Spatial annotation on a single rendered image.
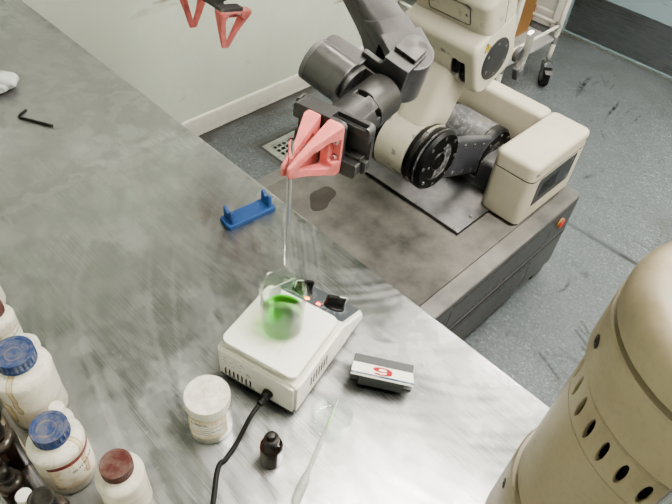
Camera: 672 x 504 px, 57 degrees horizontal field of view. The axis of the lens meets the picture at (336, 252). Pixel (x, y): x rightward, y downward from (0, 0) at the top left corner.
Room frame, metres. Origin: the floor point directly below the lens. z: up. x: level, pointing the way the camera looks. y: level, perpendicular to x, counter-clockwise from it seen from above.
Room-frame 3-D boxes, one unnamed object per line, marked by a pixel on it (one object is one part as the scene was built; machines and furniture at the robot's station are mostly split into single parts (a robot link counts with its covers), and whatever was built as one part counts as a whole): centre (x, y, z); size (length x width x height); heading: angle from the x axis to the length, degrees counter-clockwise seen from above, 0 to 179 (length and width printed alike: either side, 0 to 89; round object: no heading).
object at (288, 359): (0.51, 0.06, 0.83); 0.12 x 0.12 x 0.01; 65
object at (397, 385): (0.51, -0.09, 0.77); 0.09 x 0.06 x 0.04; 83
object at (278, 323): (0.51, 0.06, 0.88); 0.07 x 0.06 x 0.08; 70
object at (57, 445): (0.32, 0.30, 0.81); 0.06 x 0.06 x 0.11
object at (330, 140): (0.56, 0.05, 1.10); 0.09 x 0.07 x 0.07; 151
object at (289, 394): (0.53, 0.05, 0.79); 0.22 x 0.13 x 0.08; 155
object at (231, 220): (0.82, 0.17, 0.77); 0.10 x 0.03 x 0.04; 134
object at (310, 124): (0.55, 0.03, 1.10); 0.09 x 0.07 x 0.07; 151
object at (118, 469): (0.29, 0.22, 0.80); 0.06 x 0.06 x 0.10
